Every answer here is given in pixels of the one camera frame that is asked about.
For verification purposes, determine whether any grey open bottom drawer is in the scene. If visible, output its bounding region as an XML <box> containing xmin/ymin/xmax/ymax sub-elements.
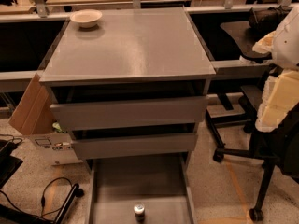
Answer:
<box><xmin>84</xmin><ymin>154</ymin><xmax>197</xmax><ymax>224</ymax></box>

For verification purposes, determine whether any black stand base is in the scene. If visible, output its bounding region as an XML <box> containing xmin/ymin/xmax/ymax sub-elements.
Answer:
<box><xmin>0</xmin><ymin>183</ymin><xmax>84</xmax><ymax>224</ymax></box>

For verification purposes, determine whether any white ceramic bowl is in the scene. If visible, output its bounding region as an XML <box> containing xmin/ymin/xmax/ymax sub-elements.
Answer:
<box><xmin>70</xmin><ymin>9</ymin><xmax>102</xmax><ymax>28</ymax></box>

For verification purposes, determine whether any grey middle drawer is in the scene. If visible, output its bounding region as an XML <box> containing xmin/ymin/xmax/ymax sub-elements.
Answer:
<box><xmin>72</xmin><ymin>133</ymin><xmax>197</xmax><ymax>160</ymax></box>

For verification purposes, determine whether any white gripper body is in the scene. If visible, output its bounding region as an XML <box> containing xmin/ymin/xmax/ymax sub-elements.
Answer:
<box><xmin>255</xmin><ymin>70</ymin><xmax>299</xmax><ymax>133</ymax></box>

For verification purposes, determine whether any grey top drawer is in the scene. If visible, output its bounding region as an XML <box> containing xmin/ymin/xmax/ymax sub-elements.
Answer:
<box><xmin>50</xmin><ymin>96</ymin><xmax>208</xmax><ymax>131</ymax></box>

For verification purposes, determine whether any black office chair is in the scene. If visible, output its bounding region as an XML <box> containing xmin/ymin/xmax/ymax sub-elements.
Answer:
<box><xmin>205</xmin><ymin>63</ymin><xmax>299</xmax><ymax>222</ymax></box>

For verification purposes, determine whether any brown cardboard box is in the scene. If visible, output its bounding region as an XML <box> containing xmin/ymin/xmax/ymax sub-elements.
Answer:
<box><xmin>8</xmin><ymin>74</ymin><xmax>80</xmax><ymax>165</ymax></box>

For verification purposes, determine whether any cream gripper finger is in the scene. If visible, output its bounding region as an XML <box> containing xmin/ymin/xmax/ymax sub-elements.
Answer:
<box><xmin>252</xmin><ymin>31</ymin><xmax>276</xmax><ymax>54</ymax></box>

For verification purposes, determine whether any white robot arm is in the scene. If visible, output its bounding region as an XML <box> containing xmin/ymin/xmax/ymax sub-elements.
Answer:
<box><xmin>252</xmin><ymin>7</ymin><xmax>299</xmax><ymax>133</ymax></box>

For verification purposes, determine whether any black floor cable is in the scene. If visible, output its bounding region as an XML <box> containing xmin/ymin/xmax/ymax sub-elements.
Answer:
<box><xmin>0</xmin><ymin>176</ymin><xmax>74</xmax><ymax>222</ymax></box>

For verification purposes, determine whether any grey drawer cabinet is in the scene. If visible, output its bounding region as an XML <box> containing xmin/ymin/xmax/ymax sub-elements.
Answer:
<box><xmin>39</xmin><ymin>7</ymin><xmax>217</xmax><ymax>172</ymax></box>

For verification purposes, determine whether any redbull can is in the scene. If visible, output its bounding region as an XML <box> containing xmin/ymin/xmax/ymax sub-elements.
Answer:
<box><xmin>134</xmin><ymin>203</ymin><xmax>145</xmax><ymax>222</ymax></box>

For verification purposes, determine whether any black chair side tray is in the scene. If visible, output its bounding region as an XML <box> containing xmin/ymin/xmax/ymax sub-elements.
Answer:
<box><xmin>221</xmin><ymin>21</ymin><xmax>272</xmax><ymax>63</ymax></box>

